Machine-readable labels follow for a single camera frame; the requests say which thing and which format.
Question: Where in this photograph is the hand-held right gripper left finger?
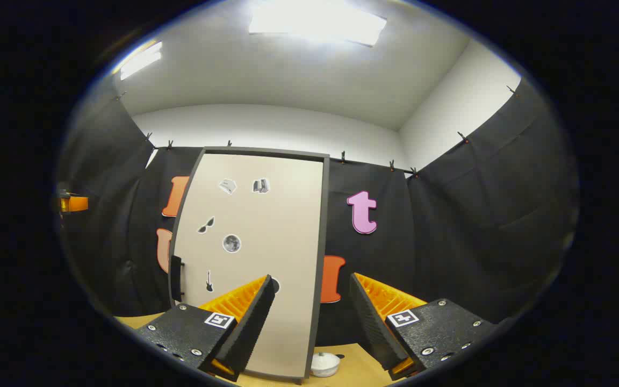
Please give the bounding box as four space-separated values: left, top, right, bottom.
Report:
135 274 277 382

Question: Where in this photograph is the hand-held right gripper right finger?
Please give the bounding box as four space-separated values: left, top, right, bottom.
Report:
349 273 498 381

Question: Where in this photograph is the black door handle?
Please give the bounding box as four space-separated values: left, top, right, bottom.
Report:
170 255 184 303

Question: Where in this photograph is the grey cabinet door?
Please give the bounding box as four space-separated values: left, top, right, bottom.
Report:
172 152 325 379

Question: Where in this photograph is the white lidded ceramic jar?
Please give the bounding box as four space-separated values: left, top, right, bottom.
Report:
310 352 341 378

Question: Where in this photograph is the black backdrop cloth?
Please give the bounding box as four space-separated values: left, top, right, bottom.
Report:
57 78 579 347

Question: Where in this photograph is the small ceiling light panel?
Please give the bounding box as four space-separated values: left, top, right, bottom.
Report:
119 42 163 81

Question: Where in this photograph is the large ceiling light panel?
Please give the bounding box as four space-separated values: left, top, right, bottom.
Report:
249 0 388 47

